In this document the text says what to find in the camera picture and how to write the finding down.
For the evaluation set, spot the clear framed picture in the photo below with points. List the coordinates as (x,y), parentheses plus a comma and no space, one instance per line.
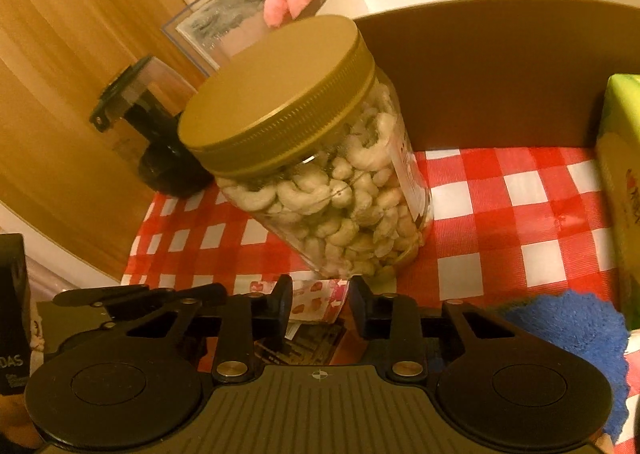
(220,19)

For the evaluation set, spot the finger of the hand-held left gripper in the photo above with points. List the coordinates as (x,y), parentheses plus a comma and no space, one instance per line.
(165,296)
(100,295)

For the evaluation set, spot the green printed box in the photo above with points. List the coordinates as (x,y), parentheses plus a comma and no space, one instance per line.
(622,184)

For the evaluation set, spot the blue fluffy cloth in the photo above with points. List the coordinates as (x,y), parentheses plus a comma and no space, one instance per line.
(575,329)

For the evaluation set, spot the white pink tissue packet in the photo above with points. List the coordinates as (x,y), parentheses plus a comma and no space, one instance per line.
(315,301)

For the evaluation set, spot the black carton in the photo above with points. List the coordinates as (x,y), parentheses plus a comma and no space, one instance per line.
(12,309)

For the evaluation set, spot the wooden door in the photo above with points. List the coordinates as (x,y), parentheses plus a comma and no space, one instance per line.
(60,84)

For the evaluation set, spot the dark printed card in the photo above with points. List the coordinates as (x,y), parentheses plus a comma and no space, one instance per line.
(305,341)

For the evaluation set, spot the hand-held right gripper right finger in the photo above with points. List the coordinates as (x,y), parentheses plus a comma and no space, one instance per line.
(359,301)

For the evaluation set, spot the red white checked tablecloth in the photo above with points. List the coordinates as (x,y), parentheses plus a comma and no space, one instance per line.
(500,234)

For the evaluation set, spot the brown cardboard box white inside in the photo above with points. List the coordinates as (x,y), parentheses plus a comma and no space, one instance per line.
(475,84)

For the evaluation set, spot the cashew jar with gold lid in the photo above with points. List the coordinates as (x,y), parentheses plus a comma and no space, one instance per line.
(280,99)

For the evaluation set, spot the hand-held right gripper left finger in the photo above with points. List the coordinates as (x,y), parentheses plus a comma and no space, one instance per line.
(277,301)

